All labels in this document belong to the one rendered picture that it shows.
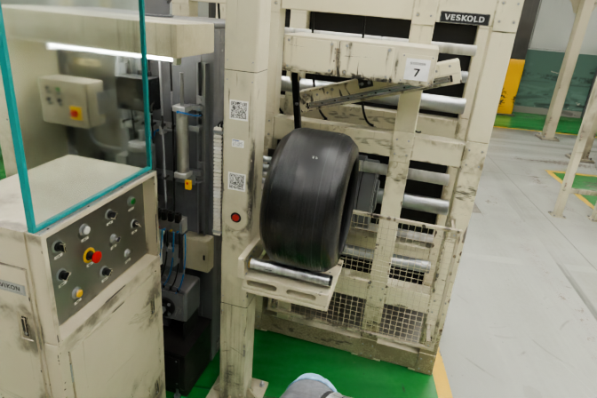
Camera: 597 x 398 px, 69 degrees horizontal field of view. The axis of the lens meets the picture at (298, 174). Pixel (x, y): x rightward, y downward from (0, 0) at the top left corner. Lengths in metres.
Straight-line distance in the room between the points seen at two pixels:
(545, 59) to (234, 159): 10.12
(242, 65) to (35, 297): 0.98
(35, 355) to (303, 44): 1.41
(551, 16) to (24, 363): 11.00
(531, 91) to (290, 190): 10.18
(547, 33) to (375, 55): 9.77
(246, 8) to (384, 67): 0.57
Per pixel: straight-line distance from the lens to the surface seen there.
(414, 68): 1.76
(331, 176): 1.49
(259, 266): 1.79
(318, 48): 1.80
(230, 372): 2.32
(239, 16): 1.62
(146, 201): 1.79
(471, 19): 2.07
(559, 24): 11.49
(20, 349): 1.67
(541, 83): 11.46
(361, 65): 1.77
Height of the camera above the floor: 1.89
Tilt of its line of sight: 21 degrees down
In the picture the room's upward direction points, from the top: 5 degrees clockwise
